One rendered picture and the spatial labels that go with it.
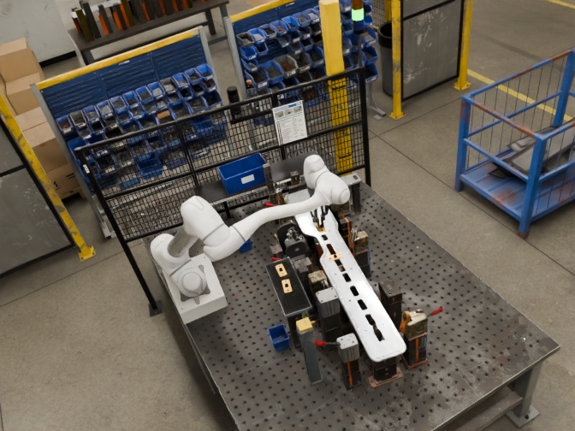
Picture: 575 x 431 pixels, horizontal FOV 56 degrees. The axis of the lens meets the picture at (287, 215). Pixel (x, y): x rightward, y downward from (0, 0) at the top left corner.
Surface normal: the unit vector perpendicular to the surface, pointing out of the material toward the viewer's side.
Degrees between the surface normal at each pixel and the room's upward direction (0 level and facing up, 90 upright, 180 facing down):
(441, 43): 91
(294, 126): 90
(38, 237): 88
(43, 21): 90
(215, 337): 0
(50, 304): 0
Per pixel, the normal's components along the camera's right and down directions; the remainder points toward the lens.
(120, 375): -0.15, -0.74
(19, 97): 0.41, 0.55
